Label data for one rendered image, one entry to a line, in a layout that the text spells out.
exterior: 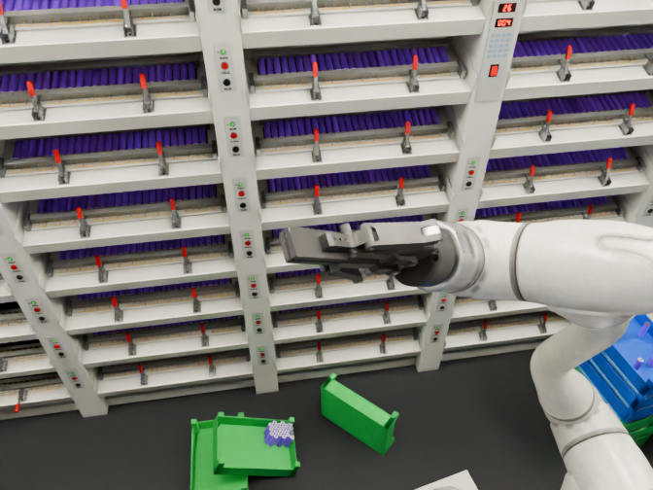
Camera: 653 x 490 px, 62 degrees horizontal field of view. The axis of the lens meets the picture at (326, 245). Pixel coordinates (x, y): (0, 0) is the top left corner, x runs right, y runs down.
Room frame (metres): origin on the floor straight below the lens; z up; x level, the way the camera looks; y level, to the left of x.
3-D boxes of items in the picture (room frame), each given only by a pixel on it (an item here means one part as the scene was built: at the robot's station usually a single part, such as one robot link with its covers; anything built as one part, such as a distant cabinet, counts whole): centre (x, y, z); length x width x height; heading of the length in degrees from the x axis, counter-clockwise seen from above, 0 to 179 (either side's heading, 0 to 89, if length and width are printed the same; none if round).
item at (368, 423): (1.11, -0.12, 0.10); 0.30 x 0.08 x 0.20; 54
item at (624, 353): (1.12, -1.06, 0.52); 0.30 x 0.20 x 0.08; 17
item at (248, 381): (1.45, -0.08, 0.02); 2.19 x 0.16 x 0.05; 99
